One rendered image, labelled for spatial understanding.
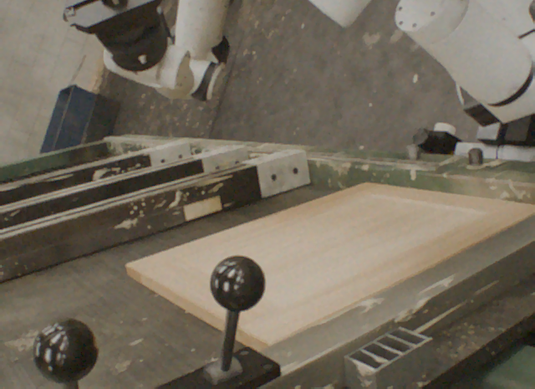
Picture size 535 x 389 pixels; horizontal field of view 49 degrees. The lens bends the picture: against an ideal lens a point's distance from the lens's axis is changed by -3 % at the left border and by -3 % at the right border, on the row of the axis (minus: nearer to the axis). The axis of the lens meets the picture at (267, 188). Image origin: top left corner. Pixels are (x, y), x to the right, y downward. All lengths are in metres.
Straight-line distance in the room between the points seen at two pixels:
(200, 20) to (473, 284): 0.69
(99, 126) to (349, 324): 4.64
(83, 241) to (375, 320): 0.62
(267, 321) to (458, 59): 0.32
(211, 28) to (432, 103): 1.40
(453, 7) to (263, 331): 0.35
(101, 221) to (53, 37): 5.14
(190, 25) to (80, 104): 4.01
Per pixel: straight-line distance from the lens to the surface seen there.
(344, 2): 0.50
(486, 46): 0.58
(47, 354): 0.35
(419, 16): 0.56
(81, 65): 6.19
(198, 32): 1.11
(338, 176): 1.20
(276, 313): 0.65
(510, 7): 0.67
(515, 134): 1.14
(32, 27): 6.11
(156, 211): 1.09
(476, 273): 0.64
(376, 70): 2.67
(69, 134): 5.03
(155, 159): 1.67
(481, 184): 0.97
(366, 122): 2.58
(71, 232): 1.05
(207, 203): 1.14
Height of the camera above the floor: 1.67
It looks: 34 degrees down
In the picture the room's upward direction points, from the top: 69 degrees counter-clockwise
